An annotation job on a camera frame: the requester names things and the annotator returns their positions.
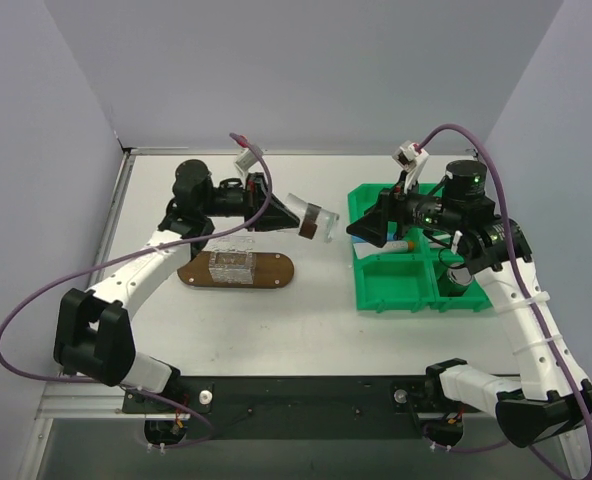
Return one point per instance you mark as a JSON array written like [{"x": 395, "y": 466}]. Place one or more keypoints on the blue white toothpaste tube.
[{"x": 363, "y": 249}]

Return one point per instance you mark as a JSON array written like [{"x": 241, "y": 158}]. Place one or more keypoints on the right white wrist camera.
[{"x": 411, "y": 158}]

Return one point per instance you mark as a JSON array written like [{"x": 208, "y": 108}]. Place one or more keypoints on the green plastic divided bin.
[{"x": 411, "y": 281}]

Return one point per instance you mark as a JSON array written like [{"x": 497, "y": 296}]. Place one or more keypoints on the brown oval wooden tray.
[{"x": 272, "y": 271}]

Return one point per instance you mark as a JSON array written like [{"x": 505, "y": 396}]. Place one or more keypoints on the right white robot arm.
[{"x": 552, "y": 395}]

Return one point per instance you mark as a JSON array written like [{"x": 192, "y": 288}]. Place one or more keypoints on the clear plastic cup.
[{"x": 315, "y": 222}]

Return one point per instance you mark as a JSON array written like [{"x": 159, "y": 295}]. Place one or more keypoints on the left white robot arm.
[{"x": 94, "y": 335}]

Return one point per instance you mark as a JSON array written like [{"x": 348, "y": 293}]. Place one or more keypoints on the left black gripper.
[{"x": 252, "y": 201}]

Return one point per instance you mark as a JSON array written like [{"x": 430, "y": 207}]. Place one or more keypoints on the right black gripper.
[{"x": 387, "y": 210}]

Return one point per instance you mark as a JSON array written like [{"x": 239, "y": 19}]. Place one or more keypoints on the black cylindrical cup in bin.
[{"x": 456, "y": 281}]

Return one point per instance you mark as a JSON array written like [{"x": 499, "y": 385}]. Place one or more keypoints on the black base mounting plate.
[{"x": 380, "y": 407}]

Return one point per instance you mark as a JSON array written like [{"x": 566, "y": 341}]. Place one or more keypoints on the clear acrylic organizer box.
[{"x": 232, "y": 260}]

